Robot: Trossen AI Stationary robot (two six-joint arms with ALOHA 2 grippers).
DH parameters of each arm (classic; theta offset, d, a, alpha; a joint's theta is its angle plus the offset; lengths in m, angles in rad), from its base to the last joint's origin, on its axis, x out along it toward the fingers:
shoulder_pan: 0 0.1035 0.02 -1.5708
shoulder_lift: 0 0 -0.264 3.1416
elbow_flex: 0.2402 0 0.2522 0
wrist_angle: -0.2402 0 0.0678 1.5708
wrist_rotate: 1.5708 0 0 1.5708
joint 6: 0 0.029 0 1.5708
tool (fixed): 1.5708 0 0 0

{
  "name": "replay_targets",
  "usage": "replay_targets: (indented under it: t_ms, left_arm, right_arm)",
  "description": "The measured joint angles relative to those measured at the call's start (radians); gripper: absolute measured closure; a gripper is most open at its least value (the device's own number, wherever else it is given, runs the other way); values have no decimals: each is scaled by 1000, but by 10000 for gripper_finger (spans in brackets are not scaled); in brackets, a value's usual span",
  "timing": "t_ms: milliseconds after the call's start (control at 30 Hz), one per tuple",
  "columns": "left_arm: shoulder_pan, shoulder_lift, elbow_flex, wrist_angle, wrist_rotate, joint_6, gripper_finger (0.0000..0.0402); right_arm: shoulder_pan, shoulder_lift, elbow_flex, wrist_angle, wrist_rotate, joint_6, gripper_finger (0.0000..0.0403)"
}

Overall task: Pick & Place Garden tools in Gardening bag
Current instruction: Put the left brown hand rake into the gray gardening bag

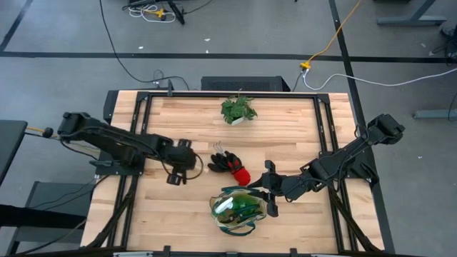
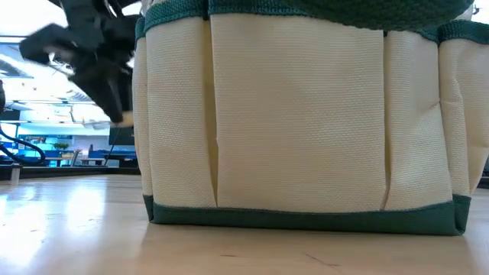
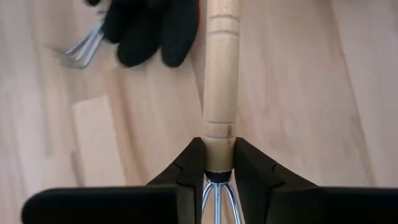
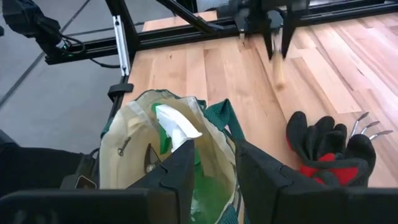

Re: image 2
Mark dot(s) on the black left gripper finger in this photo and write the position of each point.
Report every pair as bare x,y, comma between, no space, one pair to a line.
126,91
99,91

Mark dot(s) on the cream green canvas gardening bag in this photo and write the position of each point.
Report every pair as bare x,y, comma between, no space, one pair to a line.
298,114

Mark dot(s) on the black screen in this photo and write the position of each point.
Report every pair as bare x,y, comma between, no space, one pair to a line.
121,136

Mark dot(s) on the blue workbench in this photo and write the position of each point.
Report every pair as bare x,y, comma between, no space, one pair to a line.
111,154

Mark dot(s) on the small distant green plant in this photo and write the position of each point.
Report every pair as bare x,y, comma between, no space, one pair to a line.
61,146

